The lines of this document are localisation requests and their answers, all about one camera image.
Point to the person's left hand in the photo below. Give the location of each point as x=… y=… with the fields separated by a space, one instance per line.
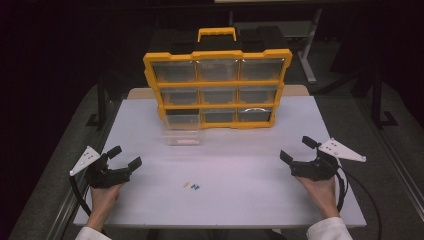
x=101 y=200

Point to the clear plastic drawer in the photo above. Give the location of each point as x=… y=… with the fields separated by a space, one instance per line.
x=181 y=131

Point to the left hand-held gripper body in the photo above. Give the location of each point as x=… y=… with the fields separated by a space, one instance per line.
x=100 y=175

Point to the small orange screw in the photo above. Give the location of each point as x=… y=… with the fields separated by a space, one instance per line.
x=186 y=184

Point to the yellow black organizer cabinet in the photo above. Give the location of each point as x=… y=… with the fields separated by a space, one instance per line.
x=218 y=83

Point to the person's right hand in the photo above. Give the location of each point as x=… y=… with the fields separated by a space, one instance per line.
x=320 y=195

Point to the aluminium frame rail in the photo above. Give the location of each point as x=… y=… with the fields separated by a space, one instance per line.
x=403 y=176
x=68 y=213

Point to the black metal stand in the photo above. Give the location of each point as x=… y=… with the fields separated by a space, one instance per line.
x=378 y=100
x=100 y=106

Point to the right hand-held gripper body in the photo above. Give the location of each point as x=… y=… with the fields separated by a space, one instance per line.
x=315 y=170

